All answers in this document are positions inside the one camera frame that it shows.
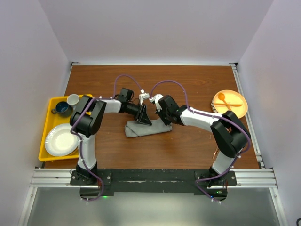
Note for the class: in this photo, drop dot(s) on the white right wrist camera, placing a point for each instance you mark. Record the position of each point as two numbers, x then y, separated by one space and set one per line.
155 100

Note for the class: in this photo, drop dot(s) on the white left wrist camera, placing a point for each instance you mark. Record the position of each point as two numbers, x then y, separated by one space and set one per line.
143 96

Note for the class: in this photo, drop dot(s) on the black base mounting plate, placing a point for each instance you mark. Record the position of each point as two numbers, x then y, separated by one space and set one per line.
197 188

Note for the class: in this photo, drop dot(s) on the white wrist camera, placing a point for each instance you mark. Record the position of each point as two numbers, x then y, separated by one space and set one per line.
155 100
143 96

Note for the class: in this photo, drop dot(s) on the yellow plastic tray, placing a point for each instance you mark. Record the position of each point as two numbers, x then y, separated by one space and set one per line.
51 121

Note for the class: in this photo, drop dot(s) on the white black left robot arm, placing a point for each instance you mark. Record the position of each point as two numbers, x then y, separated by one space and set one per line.
86 120

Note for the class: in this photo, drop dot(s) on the grey cloth napkin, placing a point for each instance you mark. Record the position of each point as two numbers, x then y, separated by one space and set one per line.
135 129

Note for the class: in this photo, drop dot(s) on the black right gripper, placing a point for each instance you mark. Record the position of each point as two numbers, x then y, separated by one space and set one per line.
166 122

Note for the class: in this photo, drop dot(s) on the dark blue ceramic cup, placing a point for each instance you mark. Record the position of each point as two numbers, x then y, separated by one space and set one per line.
63 109

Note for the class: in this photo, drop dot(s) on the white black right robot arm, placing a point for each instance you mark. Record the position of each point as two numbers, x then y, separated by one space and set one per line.
231 136

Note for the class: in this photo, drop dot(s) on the grey ceramic mug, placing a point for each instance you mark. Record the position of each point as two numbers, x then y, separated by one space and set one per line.
72 99

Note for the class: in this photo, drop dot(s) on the orange plastic spoon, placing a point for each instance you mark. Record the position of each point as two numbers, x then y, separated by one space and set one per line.
221 97

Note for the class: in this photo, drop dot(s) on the aluminium front frame rail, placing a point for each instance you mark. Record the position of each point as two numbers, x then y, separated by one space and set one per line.
237 178

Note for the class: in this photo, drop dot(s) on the aluminium frame rail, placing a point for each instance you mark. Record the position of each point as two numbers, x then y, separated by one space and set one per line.
237 178
248 119

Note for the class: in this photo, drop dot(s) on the orange divided plate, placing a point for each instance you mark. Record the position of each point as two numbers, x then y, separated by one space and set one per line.
232 97

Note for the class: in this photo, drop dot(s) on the aluminium right frame rail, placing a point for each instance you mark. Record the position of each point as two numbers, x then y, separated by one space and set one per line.
248 119

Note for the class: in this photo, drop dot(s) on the copper metal spoon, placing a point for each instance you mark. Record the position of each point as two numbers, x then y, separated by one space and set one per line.
215 153

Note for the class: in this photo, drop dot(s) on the white ceramic plate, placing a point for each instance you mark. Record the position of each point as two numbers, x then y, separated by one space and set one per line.
60 141

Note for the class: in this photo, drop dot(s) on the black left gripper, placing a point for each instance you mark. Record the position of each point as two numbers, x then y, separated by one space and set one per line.
142 116

